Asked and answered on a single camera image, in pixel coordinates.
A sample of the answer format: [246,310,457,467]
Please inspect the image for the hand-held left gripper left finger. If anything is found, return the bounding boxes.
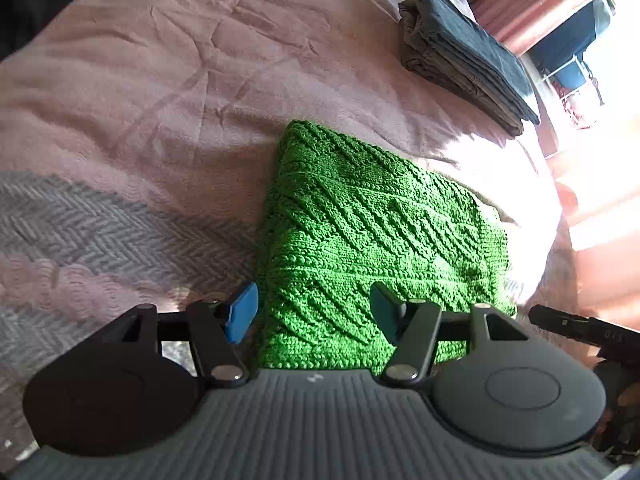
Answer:
[102,281,260,388]

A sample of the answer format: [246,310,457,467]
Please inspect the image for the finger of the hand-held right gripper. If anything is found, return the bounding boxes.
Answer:
[528,304,601,347]

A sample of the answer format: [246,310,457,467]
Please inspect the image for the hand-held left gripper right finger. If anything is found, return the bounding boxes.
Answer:
[369,281,531,387]

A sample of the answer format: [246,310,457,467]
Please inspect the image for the green knit vest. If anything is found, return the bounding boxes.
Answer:
[256,120,517,374]

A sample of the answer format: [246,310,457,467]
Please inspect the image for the pink bedspread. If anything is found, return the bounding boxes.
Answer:
[0,0,576,461]

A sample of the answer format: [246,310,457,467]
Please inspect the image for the folded grey pants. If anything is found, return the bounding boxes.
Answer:
[397,0,525,137]

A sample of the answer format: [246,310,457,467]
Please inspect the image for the blue cloth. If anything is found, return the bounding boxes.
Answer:
[529,0,614,89]

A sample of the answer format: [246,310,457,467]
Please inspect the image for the folded blue jeans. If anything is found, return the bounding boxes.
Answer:
[410,0,541,126]

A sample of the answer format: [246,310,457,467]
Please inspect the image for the pink curtain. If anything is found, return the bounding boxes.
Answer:
[470,0,623,57]

